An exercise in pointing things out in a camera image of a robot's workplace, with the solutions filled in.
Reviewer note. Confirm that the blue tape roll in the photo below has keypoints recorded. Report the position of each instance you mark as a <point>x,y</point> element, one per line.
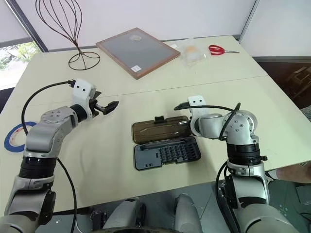
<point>9,143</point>

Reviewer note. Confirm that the grey rounded robot thigh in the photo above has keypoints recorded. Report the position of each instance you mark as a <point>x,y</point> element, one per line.
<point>121,216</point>
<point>187,213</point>

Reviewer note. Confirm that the wooden picture frame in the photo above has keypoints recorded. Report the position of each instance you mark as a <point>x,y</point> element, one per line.
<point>137,49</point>

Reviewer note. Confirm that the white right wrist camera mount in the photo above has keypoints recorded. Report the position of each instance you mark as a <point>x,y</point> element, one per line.
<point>195,101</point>

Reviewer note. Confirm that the dark wooden chair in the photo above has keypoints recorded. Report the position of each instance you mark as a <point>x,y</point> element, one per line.
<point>300,77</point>

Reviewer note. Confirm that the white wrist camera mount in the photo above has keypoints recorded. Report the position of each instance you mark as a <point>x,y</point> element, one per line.
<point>81,94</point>
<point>195,101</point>

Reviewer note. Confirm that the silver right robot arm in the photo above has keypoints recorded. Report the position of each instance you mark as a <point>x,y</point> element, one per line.
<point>243,148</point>

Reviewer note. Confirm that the clear plastic bag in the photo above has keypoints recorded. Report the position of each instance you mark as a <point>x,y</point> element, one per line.
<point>193,52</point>

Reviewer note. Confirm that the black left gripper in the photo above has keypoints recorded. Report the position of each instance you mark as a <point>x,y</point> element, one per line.
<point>94,108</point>

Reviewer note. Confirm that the black screwdriver bit case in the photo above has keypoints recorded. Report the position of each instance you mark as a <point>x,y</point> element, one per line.
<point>165,145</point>

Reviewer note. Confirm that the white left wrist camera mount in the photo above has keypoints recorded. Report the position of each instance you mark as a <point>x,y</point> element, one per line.
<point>81,94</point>

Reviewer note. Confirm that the person's bare leg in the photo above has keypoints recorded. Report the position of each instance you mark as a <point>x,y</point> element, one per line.
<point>289,174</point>

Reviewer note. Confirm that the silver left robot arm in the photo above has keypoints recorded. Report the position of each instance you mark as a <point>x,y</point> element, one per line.
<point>43,136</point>

